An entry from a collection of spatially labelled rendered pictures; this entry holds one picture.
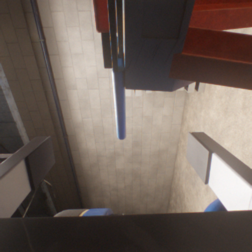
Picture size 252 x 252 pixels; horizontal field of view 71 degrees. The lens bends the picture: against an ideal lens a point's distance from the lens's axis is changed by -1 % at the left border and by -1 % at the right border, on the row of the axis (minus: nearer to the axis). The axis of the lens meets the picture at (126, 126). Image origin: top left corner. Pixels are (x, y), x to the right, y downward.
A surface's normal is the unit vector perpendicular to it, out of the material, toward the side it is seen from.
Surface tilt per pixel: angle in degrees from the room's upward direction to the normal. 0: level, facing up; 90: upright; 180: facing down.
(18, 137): 90
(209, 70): 79
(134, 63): 88
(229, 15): 107
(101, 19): 90
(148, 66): 88
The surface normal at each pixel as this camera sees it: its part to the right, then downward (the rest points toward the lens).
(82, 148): 0.02, 0.52
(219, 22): 0.33, 0.76
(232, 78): -0.16, 0.80
